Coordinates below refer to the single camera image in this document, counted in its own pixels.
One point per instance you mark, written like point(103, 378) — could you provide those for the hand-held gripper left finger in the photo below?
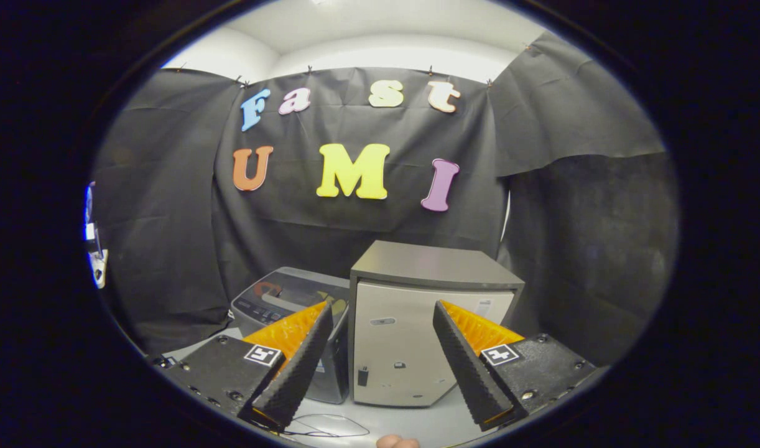
point(299, 367)

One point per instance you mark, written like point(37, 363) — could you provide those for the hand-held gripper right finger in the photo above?
point(464, 367)

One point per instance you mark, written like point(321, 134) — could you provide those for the grey washing machine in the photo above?
point(330, 373)

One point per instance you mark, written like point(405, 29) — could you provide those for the dark washing machine lid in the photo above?
point(305, 289)

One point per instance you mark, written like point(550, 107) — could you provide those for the beige cabinet with grey top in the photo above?
point(392, 336)

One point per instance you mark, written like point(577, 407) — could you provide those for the black backdrop cloth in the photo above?
point(355, 230)

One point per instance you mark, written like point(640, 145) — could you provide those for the white and blue equipment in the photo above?
point(97, 249)

